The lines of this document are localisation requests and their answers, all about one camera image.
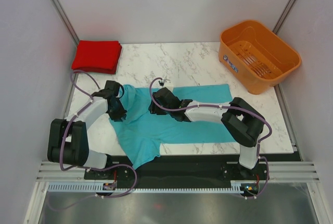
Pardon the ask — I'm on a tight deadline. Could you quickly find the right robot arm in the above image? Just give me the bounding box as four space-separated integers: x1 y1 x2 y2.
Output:
149 88 266 179

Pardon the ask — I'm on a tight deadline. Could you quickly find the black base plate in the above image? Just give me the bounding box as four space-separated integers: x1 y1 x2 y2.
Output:
84 156 269 188

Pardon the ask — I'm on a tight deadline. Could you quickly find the orange plastic tub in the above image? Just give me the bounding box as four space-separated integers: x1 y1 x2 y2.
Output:
219 20 302 95

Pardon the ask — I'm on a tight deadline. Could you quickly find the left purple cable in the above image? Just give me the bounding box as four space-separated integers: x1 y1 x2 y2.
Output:
46 69 138 211

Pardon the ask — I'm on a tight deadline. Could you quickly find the right aluminium frame post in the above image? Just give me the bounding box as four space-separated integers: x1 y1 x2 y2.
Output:
273 0 297 35

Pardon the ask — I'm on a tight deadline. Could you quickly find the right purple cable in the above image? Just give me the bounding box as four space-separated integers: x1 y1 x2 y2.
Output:
149 77 274 200

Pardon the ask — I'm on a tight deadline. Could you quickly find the dark red folded t shirt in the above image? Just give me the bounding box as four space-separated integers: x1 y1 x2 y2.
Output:
72 42 123 74

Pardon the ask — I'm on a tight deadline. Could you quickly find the white slotted cable duct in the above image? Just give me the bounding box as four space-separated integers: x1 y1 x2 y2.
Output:
47 181 258 193

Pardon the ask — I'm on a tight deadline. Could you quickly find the turquoise t shirt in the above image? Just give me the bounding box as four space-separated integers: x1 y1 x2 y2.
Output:
110 84 234 169

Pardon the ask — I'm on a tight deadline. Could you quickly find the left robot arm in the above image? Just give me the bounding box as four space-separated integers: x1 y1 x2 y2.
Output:
47 80 127 179

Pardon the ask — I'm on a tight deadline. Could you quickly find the aluminium frame post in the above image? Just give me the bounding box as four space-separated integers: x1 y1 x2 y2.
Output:
273 0 297 35
50 0 80 46

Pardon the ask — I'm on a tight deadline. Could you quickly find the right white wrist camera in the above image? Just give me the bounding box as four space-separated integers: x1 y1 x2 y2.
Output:
159 79 174 92

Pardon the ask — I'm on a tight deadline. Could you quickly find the left aluminium frame post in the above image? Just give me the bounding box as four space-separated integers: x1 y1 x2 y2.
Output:
50 0 80 46

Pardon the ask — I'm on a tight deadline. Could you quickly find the purple cable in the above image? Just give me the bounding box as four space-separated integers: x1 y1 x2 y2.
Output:
149 77 274 200
46 69 138 211

